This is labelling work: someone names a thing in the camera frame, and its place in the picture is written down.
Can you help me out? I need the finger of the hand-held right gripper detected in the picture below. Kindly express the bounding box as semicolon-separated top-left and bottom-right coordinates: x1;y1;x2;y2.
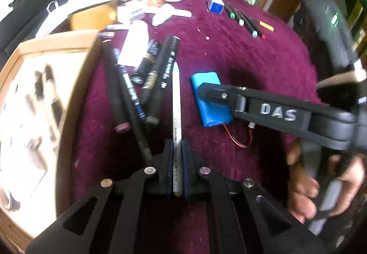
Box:
198;83;250;120

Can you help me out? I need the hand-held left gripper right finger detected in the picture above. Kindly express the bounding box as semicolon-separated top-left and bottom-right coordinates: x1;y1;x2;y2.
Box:
181;139;327;254

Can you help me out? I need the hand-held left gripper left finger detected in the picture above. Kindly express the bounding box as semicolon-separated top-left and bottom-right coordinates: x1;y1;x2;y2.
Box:
27;139;175;254

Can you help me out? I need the blue battery pack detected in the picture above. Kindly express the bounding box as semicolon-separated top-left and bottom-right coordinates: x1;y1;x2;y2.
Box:
191;71;254;148

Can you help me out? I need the white pencil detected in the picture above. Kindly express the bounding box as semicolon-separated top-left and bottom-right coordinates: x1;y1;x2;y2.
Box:
171;61;184;197

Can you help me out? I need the brown cardboard tray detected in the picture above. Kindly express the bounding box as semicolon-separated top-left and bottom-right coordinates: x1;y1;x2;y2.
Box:
0;29;101;246

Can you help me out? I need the person's right hand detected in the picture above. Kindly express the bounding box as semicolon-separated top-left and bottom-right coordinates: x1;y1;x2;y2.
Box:
286;139;365;224

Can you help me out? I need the burgundy tablecloth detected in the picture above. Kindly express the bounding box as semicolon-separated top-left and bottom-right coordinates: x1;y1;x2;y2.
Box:
69;0;330;254

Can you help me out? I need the black marker grey tip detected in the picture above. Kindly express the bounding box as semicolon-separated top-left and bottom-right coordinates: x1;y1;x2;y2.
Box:
140;35;181;131

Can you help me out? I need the black marker red cap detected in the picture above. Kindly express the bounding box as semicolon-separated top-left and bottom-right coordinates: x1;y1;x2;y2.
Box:
249;19;267;40

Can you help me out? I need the black marker blue cap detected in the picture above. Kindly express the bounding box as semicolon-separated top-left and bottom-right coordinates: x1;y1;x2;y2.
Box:
241;12;258;37

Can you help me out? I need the black marker white cap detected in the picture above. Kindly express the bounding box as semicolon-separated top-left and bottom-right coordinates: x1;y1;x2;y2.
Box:
232;8;245;27

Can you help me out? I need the black cosmetic tube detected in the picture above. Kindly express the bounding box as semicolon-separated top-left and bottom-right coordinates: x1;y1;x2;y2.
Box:
131;40;161;85

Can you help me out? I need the black marker green cap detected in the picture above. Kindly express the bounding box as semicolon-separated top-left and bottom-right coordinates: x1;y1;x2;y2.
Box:
223;2;236;19

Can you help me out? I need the blue pen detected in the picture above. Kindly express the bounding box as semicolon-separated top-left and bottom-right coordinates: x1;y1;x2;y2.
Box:
113;48;147;123

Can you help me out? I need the black marker pink tip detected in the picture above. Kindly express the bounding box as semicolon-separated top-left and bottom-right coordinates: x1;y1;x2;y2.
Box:
102;40;129;134

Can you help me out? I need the small blue white box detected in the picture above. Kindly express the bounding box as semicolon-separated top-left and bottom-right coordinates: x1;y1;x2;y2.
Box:
206;0;225;14

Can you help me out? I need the white plastic scoop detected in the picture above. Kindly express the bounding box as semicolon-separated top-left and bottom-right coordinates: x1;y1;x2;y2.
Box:
151;3;192;28

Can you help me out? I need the white tube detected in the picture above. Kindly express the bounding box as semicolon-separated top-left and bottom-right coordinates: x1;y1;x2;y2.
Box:
117;20;150;67

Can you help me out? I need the white board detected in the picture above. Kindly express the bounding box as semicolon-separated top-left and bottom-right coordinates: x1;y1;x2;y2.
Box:
37;0;124;37

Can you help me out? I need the white cable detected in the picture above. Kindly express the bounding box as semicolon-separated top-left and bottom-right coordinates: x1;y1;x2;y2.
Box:
317;68;367;89

